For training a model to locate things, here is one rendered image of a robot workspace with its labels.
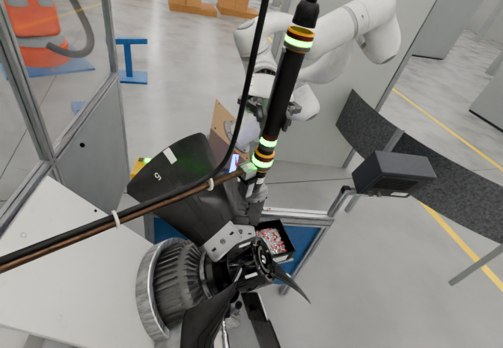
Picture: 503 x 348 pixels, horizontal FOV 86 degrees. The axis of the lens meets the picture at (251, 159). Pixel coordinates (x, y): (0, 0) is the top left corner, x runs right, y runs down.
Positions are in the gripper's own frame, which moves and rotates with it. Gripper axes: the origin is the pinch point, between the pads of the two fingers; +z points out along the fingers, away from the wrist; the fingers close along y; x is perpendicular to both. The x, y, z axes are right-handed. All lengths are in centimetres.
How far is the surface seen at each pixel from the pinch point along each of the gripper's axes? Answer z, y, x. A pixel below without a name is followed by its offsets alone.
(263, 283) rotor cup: 15.4, -4.2, -34.4
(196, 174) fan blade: -1.0, 13.4, -17.4
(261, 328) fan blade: 21, -6, -46
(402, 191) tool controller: -32, -76, -46
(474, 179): -70, -166, -66
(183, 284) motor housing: 13.8, 13.6, -39.0
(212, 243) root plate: 7.6, 7.9, -31.3
